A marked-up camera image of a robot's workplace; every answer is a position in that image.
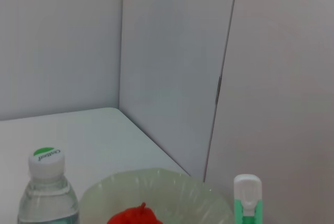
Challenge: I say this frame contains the green utility knife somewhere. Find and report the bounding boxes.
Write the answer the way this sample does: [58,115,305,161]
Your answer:
[233,173,263,224]

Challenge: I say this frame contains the clear plastic water bottle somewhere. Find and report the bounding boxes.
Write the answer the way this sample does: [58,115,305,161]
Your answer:
[17,146,80,224]

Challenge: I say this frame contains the green glass fruit plate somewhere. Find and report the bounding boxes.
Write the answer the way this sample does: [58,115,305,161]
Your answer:
[79,168,235,224]

